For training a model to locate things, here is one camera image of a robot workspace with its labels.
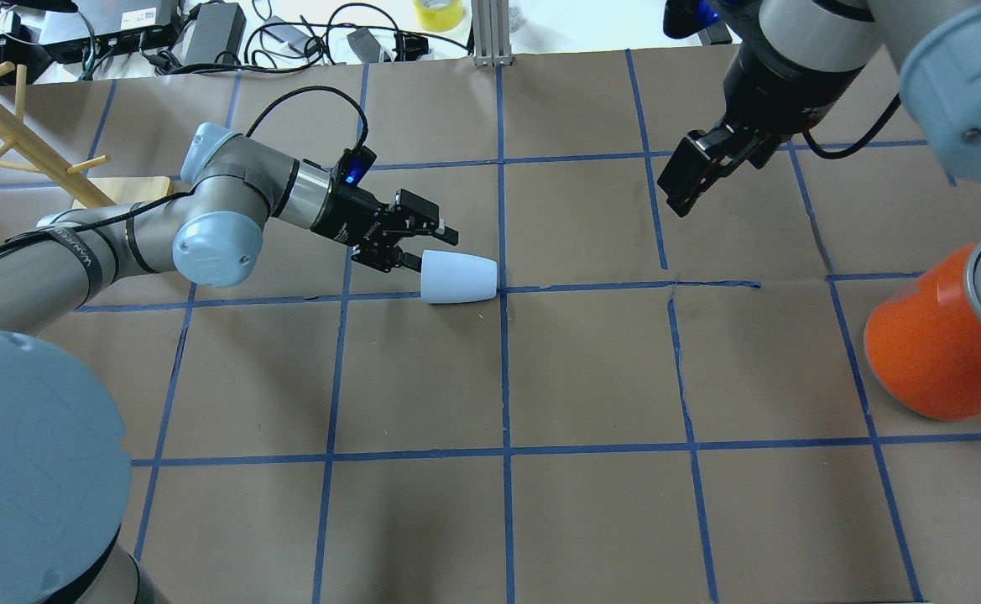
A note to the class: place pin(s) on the light blue cup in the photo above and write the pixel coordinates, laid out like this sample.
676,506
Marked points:
448,278

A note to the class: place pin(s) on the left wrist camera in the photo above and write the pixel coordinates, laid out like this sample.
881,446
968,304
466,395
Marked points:
354,164

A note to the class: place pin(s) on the black power adapter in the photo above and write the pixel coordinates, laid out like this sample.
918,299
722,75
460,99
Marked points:
217,30

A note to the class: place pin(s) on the yellow tape roll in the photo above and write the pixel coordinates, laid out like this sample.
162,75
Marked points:
438,16

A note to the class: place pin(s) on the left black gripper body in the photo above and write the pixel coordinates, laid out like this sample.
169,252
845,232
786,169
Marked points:
341,218

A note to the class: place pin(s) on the aluminium frame post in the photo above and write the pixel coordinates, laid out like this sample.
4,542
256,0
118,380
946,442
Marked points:
491,33

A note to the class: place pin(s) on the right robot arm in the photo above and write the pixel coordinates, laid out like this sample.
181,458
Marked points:
796,60

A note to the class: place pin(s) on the wooden cup rack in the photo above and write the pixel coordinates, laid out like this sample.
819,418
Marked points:
22,149

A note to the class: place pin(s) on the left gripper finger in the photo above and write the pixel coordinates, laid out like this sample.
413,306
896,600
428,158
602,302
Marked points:
412,215
385,258

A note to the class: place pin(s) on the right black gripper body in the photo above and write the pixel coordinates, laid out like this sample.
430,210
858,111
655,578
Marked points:
771,88

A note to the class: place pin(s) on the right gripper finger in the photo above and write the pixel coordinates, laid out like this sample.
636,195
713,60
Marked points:
695,165

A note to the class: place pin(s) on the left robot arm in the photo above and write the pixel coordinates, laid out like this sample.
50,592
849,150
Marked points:
68,437

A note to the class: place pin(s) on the orange can with metal lid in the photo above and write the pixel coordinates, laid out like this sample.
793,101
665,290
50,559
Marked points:
923,344

